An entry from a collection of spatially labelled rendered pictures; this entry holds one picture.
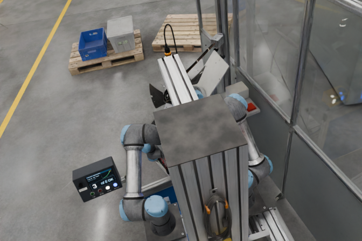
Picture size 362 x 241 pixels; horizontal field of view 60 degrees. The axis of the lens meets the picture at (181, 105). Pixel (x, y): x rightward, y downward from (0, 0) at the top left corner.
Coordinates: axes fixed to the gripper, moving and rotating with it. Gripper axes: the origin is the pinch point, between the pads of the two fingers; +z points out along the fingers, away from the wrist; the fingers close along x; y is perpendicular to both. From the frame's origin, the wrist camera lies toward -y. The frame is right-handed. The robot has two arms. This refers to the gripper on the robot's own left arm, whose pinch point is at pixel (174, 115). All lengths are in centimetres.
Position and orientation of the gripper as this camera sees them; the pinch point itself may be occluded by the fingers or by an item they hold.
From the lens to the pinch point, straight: 227.5
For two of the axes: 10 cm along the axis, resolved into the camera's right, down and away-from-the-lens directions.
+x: 2.3, 7.5, 6.2
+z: 5.3, -6.3, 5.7
